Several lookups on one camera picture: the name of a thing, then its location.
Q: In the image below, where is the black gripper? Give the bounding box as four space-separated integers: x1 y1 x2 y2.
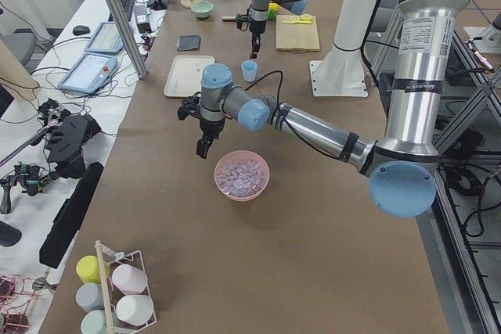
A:
196 117 224 159
250 31 262 56

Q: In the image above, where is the steel muddler with black tip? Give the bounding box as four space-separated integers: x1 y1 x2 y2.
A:
222 16 237 23

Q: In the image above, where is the light blue plastic cup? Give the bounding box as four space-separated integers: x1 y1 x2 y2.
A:
240 59 258 82

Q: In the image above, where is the pink bowl of ice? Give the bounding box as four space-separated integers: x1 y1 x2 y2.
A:
214 150 270 202

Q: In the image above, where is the pink cup in rack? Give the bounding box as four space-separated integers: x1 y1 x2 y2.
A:
111 264 148 295

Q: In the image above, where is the yellow cup in rack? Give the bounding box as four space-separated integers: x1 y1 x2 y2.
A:
76 255 101 284

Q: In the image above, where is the white cup in rack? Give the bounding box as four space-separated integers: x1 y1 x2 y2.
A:
115 295 154 326

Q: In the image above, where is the grey cup in rack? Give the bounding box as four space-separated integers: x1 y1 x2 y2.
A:
75 282 104 313

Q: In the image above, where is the green cup in rack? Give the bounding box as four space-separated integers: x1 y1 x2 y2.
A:
80 310 107 334

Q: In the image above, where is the green lime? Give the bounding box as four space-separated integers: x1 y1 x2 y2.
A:
268 9 276 21

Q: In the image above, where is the yellow lemon near board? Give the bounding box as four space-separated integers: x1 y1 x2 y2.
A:
269 2 279 13

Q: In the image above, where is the yellow plastic knife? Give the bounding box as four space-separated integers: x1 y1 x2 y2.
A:
281 18 312 24

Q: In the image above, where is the bamboo cutting board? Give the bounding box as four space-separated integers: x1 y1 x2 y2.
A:
276 15 320 52

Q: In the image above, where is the mint green bowl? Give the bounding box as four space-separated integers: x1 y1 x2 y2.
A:
190 0 214 20

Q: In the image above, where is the cream rabbit tray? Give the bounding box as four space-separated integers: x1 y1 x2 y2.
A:
164 55 215 98

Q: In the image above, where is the grey folded cloth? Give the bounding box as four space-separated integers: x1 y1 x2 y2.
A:
176 34 201 51

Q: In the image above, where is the blue teach pendant near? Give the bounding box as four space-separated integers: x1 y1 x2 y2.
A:
57 53 117 94

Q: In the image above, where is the blue teach pendant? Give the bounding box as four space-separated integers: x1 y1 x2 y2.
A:
85 22 124 55
57 53 117 94

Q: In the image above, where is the blue teach pendant far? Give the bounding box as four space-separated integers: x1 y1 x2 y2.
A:
85 22 124 55

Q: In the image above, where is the black long bar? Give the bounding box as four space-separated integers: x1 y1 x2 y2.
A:
39 162 103 269

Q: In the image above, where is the black computer mouse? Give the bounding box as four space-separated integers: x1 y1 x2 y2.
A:
72 25 91 36

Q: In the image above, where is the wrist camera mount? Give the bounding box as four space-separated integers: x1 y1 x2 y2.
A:
236 10 251 31
177 92 201 120

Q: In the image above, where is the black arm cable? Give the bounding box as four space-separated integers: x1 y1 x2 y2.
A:
244 70 285 108

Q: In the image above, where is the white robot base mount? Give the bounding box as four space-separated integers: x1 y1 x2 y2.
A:
310 0 377 98

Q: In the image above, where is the aluminium frame post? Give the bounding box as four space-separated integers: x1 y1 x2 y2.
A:
105 0 147 79

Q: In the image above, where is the white wire cup rack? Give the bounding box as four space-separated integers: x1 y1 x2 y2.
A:
95 240 157 333

